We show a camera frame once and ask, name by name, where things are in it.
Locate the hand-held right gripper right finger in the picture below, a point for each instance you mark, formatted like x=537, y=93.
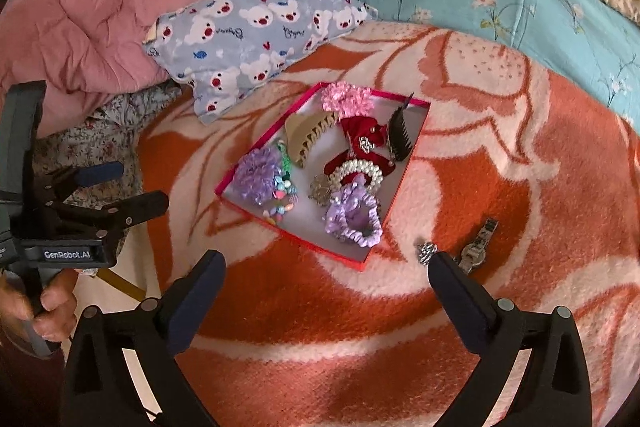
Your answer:
x=460, y=302

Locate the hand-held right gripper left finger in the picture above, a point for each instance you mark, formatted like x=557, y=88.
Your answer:
x=200, y=302

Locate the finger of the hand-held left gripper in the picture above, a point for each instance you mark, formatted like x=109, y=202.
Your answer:
x=95, y=174
x=135, y=207

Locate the silver wristwatch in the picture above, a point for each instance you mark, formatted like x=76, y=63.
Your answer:
x=475, y=252

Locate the purple scrunchie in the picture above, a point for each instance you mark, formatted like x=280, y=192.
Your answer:
x=257, y=174

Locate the pink-rimmed shallow box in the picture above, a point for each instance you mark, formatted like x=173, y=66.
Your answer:
x=310, y=207

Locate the purple beaded hair accessory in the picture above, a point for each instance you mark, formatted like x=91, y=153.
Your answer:
x=345, y=212

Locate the silver brooch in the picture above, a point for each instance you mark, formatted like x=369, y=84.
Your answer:
x=321, y=191

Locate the tan hair claw clip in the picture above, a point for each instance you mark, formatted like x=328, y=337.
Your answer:
x=305, y=134

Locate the red bow hair clip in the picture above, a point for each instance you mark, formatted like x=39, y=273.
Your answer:
x=357, y=129

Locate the person's left forearm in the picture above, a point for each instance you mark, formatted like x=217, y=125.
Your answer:
x=30, y=387

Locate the person's left hand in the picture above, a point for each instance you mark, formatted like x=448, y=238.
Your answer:
x=55, y=302

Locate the floral cloth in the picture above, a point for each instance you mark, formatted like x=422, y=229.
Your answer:
x=110, y=132

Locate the yellow bar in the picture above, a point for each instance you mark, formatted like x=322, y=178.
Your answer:
x=122, y=284

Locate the orange and white blanket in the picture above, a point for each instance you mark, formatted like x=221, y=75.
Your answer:
x=500, y=167

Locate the black feather hair clip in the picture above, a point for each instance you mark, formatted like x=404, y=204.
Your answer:
x=400, y=132

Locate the blue bear print pillow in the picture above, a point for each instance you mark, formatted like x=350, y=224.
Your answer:
x=250, y=32

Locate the pink scrunchie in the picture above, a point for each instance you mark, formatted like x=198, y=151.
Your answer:
x=347, y=99

